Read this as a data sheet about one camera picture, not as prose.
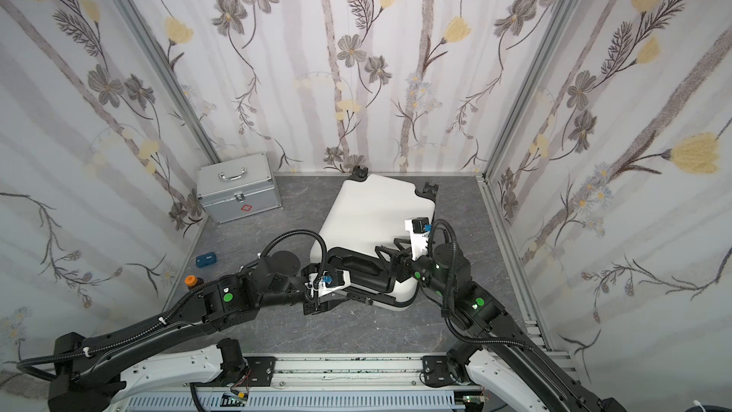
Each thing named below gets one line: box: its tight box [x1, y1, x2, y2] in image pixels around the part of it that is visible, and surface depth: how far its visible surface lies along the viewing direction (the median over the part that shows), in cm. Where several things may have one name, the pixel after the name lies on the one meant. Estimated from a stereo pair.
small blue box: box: [195, 251, 218, 268], surface depth 95 cm
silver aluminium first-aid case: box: [196, 152, 283, 226], surface depth 101 cm
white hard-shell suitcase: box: [309, 166, 439, 310], surface depth 86 cm
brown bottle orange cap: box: [183, 274, 204, 288], surface depth 83 cm
